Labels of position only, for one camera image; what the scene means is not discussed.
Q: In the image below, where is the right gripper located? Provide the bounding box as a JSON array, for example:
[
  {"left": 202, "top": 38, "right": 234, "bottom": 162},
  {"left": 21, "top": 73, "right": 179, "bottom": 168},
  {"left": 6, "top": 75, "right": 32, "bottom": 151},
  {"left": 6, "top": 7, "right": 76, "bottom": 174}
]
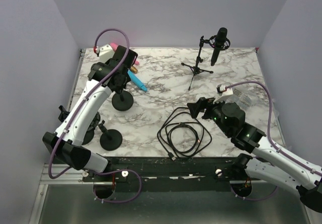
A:
[{"left": 188, "top": 95, "right": 231, "bottom": 136}]

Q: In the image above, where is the black tripod mic stand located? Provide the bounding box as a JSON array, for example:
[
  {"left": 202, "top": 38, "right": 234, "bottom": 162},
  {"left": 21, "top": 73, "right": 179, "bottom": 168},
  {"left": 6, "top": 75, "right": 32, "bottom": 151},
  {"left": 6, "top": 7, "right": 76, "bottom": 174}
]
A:
[{"left": 181, "top": 36, "right": 215, "bottom": 90}]

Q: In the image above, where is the blue microphone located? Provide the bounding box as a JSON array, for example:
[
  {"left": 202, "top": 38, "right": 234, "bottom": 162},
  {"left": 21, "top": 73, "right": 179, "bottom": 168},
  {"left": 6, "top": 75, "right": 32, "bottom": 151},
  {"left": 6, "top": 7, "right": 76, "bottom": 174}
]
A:
[{"left": 128, "top": 70, "right": 148, "bottom": 92}]

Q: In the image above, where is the black condenser microphone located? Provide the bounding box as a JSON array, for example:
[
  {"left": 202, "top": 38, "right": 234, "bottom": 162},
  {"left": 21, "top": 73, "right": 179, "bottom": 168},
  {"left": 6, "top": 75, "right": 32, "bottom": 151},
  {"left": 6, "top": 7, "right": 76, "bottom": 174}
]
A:
[{"left": 210, "top": 27, "right": 230, "bottom": 66}]

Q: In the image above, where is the tall black mic stand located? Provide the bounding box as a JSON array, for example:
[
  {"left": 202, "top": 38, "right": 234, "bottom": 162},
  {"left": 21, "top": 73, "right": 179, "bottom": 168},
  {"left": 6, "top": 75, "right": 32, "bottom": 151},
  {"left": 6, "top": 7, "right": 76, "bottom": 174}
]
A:
[{"left": 112, "top": 90, "right": 134, "bottom": 111}]

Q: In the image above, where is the gold microphone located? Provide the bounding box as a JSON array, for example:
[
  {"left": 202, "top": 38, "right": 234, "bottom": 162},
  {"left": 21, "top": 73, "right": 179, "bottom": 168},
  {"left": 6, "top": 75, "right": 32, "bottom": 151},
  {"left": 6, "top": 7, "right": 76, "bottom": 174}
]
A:
[{"left": 130, "top": 66, "right": 138, "bottom": 74}]

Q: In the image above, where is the shock mount mic stand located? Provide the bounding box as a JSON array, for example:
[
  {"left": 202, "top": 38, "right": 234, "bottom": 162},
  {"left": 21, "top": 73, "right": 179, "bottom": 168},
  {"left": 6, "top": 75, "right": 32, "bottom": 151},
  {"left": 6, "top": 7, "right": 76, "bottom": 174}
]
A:
[{"left": 92, "top": 113, "right": 123, "bottom": 151}]

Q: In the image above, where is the pink microphone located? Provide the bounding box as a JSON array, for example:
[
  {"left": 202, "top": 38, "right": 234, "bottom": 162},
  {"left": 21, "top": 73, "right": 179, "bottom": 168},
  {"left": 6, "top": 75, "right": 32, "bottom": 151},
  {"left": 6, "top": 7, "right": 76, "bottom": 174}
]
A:
[{"left": 109, "top": 43, "right": 139, "bottom": 65}]

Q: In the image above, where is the short black mic stand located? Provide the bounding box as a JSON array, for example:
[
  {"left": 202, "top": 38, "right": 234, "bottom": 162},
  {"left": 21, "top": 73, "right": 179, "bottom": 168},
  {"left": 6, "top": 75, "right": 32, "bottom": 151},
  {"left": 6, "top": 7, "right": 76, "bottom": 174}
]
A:
[{"left": 58, "top": 105, "right": 96, "bottom": 145}]

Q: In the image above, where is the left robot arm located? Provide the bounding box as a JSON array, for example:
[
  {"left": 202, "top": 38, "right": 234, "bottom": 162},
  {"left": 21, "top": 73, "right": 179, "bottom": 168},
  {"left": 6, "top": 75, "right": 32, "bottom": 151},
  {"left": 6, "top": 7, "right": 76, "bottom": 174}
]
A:
[{"left": 42, "top": 45, "right": 138, "bottom": 181}]

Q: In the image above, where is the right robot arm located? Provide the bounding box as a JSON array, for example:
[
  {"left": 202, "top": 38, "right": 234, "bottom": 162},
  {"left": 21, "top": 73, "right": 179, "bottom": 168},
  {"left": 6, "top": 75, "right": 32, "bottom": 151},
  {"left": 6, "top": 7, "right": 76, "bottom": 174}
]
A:
[{"left": 187, "top": 98, "right": 321, "bottom": 213}]

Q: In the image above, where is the clear plastic parts box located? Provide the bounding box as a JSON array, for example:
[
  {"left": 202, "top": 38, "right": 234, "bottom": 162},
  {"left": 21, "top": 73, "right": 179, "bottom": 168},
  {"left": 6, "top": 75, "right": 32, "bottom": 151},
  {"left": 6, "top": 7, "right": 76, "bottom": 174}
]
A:
[{"left": 231, "top": 89, "right": 254, "bottom": 111}]

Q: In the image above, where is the black usb cable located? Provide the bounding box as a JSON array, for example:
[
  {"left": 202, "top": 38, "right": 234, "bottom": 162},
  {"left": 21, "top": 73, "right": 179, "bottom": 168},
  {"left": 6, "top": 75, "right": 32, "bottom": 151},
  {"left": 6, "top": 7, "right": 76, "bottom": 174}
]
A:
[{"left": 156, "top": 105, "right": 213, "bottom": 162}]

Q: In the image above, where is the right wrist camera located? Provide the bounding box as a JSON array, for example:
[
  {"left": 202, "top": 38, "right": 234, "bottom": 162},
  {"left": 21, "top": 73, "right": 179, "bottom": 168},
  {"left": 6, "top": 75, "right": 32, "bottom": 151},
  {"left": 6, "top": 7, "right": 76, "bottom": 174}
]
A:
[{"left": 213, "top": 84, "right": 233, "bottom": 103}]

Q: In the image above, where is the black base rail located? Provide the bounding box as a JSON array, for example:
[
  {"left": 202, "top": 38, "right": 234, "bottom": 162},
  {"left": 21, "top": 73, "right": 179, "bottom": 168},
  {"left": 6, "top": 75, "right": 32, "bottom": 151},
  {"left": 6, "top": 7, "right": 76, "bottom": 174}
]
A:
[{"left": 83, "top": 154, "right": 252, "bottom": 192}]

